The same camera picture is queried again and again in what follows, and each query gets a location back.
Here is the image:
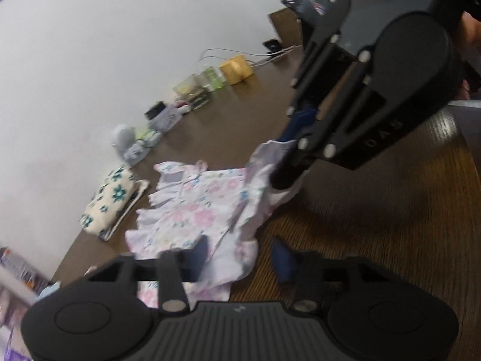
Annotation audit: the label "cream bag with teal flowers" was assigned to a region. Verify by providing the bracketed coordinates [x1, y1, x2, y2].
[80, 165, 150, 241]

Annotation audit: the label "small black device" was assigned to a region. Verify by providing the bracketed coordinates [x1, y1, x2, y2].
[145, 101, 168, 121]

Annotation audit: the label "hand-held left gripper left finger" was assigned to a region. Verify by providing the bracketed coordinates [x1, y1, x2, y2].
[84, 235, 209, 313]

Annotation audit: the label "yellow mug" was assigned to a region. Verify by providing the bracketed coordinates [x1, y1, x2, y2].
[219, 56, 252, 85]

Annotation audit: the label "person's right hand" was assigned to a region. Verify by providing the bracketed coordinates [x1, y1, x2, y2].
[461, 11, 481, 48]

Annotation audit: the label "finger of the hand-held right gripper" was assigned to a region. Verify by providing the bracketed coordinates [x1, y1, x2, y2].
[280, 0, 367, 140]
[271, 62, 376, 192]

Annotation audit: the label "white cable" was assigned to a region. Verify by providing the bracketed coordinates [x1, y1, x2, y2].
[198, 45, 303, 69]

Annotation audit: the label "white round speaker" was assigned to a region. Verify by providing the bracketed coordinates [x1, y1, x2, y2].
[113, 124, 136, 159]

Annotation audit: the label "white box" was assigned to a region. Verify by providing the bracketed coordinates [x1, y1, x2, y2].
[149, 105, 183, 134]

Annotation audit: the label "pink floral dress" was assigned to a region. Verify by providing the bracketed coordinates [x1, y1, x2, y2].
[125, 140, 301, 309]

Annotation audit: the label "cardboard stand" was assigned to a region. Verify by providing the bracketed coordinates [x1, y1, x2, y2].
[268, 8, 305, 48]

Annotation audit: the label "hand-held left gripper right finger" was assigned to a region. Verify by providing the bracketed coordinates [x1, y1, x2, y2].
[271, 236, 380, 313]

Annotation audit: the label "small white green packets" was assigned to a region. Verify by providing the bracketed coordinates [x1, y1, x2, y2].
[125, 128, 159, 166]

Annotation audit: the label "glass cup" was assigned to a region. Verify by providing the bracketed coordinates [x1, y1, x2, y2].
[173, 74, 210, 112]

